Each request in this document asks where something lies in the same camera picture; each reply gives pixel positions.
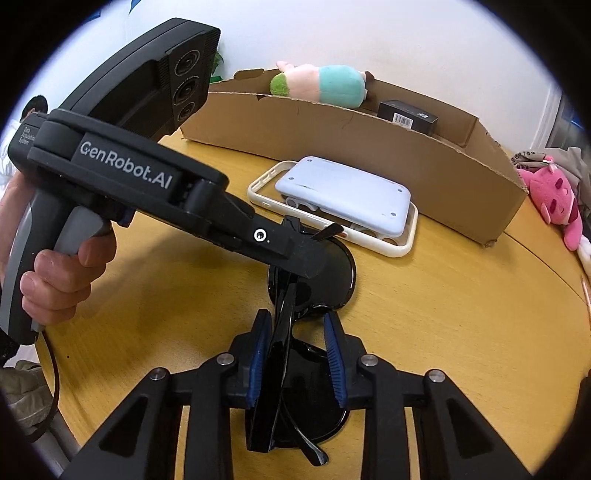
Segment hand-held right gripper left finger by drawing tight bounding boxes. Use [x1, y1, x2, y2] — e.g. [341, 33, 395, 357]
[60, 309, 273, 480]

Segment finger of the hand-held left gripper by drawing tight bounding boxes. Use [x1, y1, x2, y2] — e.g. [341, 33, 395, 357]
[187, 179, 329, 280]

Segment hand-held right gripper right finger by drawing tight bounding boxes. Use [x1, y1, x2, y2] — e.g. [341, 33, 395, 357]
[322, 311, 532, 480]

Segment black sunglasses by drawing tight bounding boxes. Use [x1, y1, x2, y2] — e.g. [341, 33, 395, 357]
[245, 217, 358, 467]

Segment light blue device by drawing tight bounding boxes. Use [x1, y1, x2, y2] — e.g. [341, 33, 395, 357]
[276, 156, 411, 237]

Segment white phone case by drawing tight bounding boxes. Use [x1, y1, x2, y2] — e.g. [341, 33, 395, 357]
[247, 160, 419, 258]

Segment brown cardboard box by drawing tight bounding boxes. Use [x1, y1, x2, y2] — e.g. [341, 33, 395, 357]
[179, 68, 529, 247]

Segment person's left forearm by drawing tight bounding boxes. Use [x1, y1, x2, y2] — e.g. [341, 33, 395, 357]
[0, 173, 35, 264]

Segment person's left hand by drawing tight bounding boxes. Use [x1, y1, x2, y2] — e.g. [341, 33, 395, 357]
[21, 227, 117, 326]

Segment large green potted plant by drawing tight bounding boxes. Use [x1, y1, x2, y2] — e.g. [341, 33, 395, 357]
[210, 48, 227, 86]

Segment teal and pink plush toy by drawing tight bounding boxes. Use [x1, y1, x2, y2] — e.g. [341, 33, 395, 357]
[270, 61, 376, 110]

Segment small black product box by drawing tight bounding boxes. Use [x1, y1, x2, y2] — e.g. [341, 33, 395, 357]
[378, 99, 439, 137]

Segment person's khaki trousers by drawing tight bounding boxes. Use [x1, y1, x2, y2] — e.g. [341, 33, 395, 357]
[0, 360, 51, 416]

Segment beige printed cloth bag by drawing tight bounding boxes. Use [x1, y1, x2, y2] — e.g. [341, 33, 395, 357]
[510, 147, 591, 185]

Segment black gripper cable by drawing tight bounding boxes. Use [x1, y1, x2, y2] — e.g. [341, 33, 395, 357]
[25, 325, 61, 444]

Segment metal door frame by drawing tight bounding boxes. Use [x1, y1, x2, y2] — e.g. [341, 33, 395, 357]
[536, 88, 583, 153]

